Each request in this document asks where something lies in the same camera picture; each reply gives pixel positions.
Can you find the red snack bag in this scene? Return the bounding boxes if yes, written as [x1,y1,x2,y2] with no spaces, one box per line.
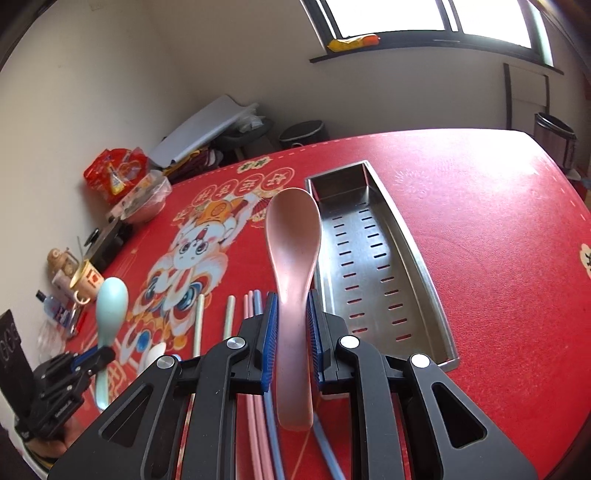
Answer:
[83,148,149,206]

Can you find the blue bottle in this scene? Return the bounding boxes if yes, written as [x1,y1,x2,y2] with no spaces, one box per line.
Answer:
[36,290,75,328]

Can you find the pale green chopstick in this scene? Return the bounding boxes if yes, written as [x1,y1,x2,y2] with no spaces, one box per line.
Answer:
[191,294,206,361]
[222,295,236,343]

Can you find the metal trash can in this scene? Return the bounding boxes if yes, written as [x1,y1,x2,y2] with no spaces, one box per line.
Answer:
[533,112,579,172]

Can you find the pale green spoon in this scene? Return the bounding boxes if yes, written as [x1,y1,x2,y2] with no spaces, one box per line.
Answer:
[95,277,130,411]

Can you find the person's left hand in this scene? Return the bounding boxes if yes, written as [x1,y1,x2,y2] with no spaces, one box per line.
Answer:
[28,425,79,467]

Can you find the clear plastic bowl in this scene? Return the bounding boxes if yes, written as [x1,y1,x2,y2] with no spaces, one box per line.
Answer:
[117,170,172,225]

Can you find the black box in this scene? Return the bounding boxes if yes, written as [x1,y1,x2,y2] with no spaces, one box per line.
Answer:
[85,220,136,273]

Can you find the red printed tablecloth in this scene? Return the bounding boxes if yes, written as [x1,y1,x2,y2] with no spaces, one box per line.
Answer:
[34,129,591,480]

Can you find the white spoon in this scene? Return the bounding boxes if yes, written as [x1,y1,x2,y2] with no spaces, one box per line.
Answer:
[141,342,168,370]

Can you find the pink spoon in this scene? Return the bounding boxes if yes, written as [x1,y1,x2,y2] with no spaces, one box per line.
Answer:
[264,187,322,432]

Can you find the bear-shaped bottle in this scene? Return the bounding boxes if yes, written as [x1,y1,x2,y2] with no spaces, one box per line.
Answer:
[46,248,79,283]

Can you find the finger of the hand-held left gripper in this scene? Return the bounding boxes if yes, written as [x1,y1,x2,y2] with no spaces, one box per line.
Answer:
[70,345,117,371]
[69,368,98,400]

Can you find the yellow packet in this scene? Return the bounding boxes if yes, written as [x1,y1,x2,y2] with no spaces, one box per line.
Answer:
[327,34,382,53]

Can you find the window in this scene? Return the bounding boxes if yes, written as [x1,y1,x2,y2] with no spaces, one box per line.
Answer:
[300,0,555,66]

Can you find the dark wooden chair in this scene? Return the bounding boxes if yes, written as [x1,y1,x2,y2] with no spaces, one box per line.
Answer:
[502,62,553,132]

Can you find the grey folded board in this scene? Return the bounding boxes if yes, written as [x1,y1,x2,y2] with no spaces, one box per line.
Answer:
[152,95,260,169]

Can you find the black trash bin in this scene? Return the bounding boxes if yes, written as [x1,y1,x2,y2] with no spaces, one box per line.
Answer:
[278,120,329,150]

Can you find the cream mug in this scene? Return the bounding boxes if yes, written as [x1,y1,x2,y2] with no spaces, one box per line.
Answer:
[69,260,105,305]

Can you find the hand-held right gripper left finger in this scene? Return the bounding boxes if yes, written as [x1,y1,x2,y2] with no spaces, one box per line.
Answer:
[47,292,279,480]

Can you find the perforated metal tray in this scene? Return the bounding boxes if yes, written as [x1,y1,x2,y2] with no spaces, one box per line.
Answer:
[305,160,461,371]

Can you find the pile of colourful bags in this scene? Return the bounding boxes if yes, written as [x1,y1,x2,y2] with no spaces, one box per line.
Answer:
[164,145,223,184]

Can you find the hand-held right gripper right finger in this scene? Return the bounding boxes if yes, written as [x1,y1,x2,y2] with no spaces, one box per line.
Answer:
[307,290,539,480]

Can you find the black chair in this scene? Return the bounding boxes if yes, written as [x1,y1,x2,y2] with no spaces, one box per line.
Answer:
[217,117,274,164]

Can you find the pink cup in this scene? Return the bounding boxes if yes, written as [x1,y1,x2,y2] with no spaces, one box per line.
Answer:
[52,272,77,302]

